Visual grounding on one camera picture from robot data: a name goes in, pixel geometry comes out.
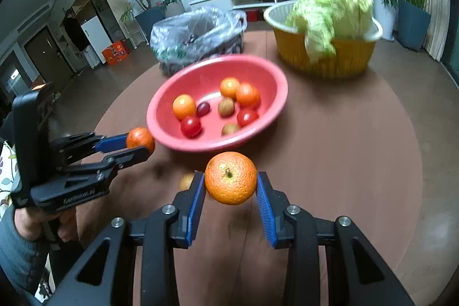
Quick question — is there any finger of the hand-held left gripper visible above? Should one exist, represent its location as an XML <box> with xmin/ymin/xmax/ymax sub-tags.
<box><xmin>59</xmin><ymin>146</ymin><xmax>151</xmax><ymax>182</ymax></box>
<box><xmin>50</xmin><ymin>132</ymin><xmax>130</xmax><ymax>165</ymax></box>

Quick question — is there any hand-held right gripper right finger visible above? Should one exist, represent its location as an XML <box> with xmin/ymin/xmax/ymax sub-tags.
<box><xmin>256</xmin><ymin>171</ymin><xmax>413</xmax><ymax>306</ymax></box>

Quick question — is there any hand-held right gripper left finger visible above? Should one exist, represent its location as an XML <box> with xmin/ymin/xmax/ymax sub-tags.
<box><xmin>46</xmin><ymin>171</ymin><xmax>207</xmax><ymax>306</ymax></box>

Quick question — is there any reddish orange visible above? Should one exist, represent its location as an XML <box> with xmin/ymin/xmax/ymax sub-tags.
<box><xmin>127</xmin><ymin>127</ymin><xmax>155</xmax><ymax>154</ymax></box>

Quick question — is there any large orange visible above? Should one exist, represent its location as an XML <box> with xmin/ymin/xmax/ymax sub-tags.
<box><xmin>204</xmin><ymin>151</ymin><xmax>258</xmax><ymax>205</ymax></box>

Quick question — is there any red tomato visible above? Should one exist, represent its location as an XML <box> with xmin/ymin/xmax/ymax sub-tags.
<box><xmin>237</xmin><ymin>108</ymin><xmax>259</xmax><ymax>128</ymax></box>
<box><xmin>180</xmin><ymin>116</ymin><xmax>202</xmax><ymax>138</ymax></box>

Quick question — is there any yellowish orange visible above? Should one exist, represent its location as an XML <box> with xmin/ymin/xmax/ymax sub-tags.
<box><xmin>172</xmin><ymin>94</ymin><xmax>197</xmax><ymax>121</ymax></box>

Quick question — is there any red plastic basin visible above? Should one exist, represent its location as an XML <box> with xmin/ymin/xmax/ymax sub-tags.
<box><xmin>146</xmin><ymin>54</ymin><xmax>289</xmax><ymax>153</ymax></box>

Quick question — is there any small orange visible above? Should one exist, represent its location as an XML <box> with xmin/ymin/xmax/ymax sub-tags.
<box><xmin>236</xmin><ymin>83</ymin><xmax>262</xmax><ymax>109</ymax></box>
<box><xmin>219</xmin><ymin>77</ymin><xmax>241</xmax><ymax>99</ymax></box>

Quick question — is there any person's left forearm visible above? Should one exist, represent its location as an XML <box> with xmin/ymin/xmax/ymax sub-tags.
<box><xmin>0</xmin><ymin>209</ymin><xmax>52</xmax><ymax>297</ymax></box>

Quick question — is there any person's left hand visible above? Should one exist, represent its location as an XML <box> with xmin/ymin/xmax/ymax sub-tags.
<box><xmin>13</xmin><ymin>208</ymin><xmax>78</xmax><ymax>243</ymax></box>

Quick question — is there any floral clothing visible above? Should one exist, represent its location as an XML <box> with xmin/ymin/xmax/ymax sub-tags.
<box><xmin>0</xmin><ymin>143</ymin><xmax>19</xmax><ymax>195</ymax></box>

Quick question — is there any orange cardboard box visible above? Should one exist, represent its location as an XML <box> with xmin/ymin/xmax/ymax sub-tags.
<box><xmin>101</xmin><ymin>40</ymin><xmax>130</xmax><ymax>66</ymax></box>

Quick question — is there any clear plastic bag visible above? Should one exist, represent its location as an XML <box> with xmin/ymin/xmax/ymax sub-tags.
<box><xmin>150</xmin><ymin>6</ymin><xmax>248</xmax><ymax>78</ymax></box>

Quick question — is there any plant in grey pot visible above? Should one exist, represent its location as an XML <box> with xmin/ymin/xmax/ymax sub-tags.
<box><xmin>160</xmin><ymin>0</ymin><xmax>186</xmax><ymax>19</ymax></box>

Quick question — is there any yellow basin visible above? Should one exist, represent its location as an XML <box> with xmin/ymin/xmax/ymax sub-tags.
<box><xmin>263</xmin><ymin>1</ymin><xmax>384</xmax><ymax>79</ymax></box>

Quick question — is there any napa cabbage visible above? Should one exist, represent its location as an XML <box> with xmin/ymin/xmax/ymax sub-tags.
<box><xmin>285</xmin><ymin>0</ymin><xmax>374</xmax><ymax>64</ymax></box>

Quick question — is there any beige curtain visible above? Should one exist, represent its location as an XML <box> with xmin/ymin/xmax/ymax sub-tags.
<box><xmin>424</xmin><ymin>0</ymin><xmax>453</xmax><ymax>62</ymax></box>

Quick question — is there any metal wire rack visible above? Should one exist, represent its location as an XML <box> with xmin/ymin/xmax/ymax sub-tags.
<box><xmin>120</xmin><ymin>5</ymin><xmax>148</xmax><ymax>49</ymax></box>

